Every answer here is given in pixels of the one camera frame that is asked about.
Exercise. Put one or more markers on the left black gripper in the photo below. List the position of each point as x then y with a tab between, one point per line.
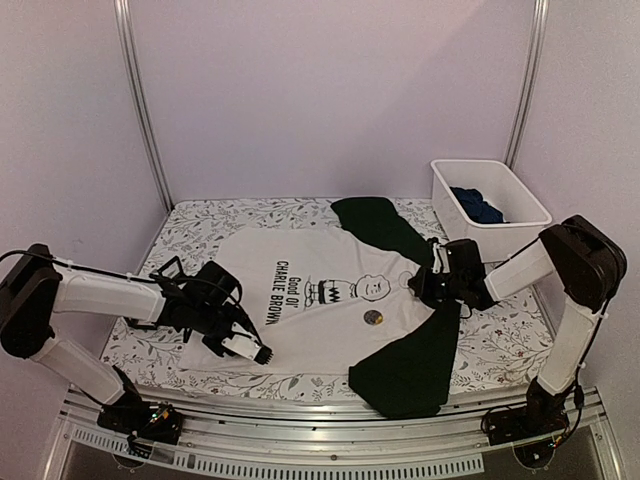
216	350

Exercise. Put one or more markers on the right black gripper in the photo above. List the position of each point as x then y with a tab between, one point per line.
426	284

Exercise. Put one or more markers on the white green raglan t-shirt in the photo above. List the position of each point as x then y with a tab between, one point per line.
306	290

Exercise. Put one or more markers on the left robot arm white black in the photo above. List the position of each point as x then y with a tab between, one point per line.
40	285

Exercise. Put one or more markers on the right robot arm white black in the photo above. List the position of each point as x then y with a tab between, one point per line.
589	265

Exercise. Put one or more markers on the black display box far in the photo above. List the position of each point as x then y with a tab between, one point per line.
171	270

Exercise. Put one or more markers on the dark blue cloth in bin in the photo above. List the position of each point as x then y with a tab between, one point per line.
476	207

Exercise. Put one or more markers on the floral patterned table mat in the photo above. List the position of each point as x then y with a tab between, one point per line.
503	347

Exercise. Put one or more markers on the white plastic bin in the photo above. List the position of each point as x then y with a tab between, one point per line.
524	215

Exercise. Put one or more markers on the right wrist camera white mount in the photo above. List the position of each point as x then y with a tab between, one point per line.
440	257

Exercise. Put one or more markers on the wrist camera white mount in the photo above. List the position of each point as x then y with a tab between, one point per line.
248	348
440	257

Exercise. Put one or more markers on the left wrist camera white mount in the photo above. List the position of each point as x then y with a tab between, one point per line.
248	348

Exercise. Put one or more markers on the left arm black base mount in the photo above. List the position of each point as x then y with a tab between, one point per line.
158	422

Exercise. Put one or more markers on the aluminium front rail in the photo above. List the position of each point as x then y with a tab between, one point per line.
240	438

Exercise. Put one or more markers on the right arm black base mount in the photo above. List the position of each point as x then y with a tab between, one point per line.
542	414

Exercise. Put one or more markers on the right aluminium frame post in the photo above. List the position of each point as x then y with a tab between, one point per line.
532	66

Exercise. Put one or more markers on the aluminium frame post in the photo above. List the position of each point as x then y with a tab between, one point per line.
125	28
532	66

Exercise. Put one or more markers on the left aluminium frame post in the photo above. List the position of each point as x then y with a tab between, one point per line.
125	28

